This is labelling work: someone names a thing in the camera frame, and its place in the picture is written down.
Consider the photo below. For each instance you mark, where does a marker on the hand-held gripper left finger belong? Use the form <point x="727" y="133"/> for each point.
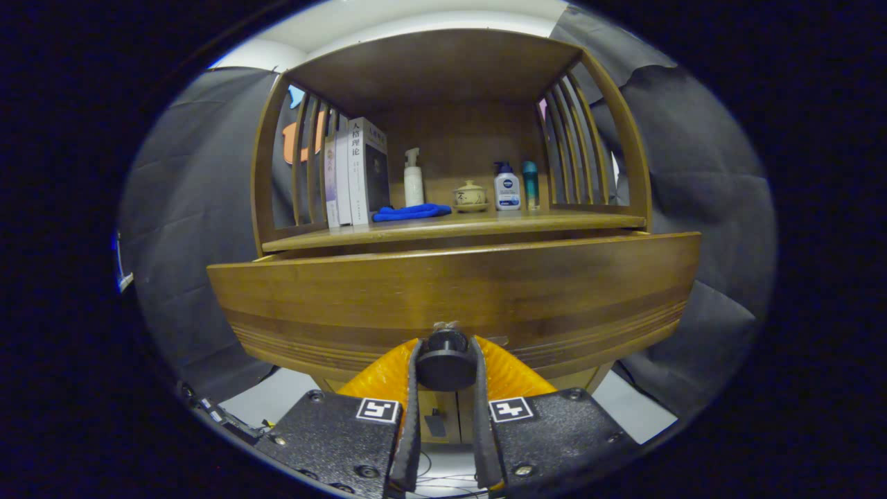
<point x="413" y="416"/>

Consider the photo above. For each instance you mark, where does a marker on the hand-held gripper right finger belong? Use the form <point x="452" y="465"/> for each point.
<point x="484" y="430"/>

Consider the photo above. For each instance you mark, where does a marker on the wooden countertop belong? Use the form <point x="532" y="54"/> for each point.
<point x="471" y="225"/>

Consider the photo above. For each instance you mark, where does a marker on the wooden cabinet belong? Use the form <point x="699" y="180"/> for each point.
<point x="443" y="76"/>

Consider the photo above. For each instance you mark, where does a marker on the blue cloth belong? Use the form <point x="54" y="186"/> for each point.
<point x="412" y="212"/>

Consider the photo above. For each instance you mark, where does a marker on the beige lidded teacup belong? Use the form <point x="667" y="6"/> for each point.
<point x="470" y="196"/>

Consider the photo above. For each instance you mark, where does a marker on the white pump bottle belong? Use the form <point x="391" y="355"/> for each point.
<point x="414" y="187"/>

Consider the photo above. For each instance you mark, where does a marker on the white lotion bottle blue cap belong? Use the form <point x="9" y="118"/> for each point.
<point x="507" y="193"/>

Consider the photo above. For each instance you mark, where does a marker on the pale purple book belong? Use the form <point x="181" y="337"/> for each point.
<point x="331" y="187"/>

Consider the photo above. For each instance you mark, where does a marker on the teal bottle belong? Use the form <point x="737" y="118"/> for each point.
<point x="531" y="187"/>

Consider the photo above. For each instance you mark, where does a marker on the black backdrop cloth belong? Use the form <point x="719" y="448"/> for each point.
<point x="187" y="208"/>

